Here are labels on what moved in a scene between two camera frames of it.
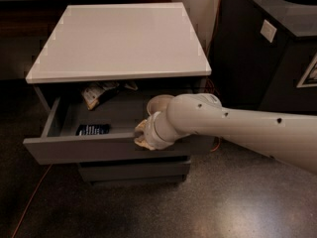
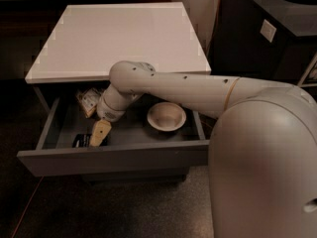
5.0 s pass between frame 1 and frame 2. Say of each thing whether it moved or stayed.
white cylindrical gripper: moved
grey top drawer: moved
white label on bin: stayed
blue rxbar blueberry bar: moved
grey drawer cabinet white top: stayed
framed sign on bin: stayed
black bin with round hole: stayed
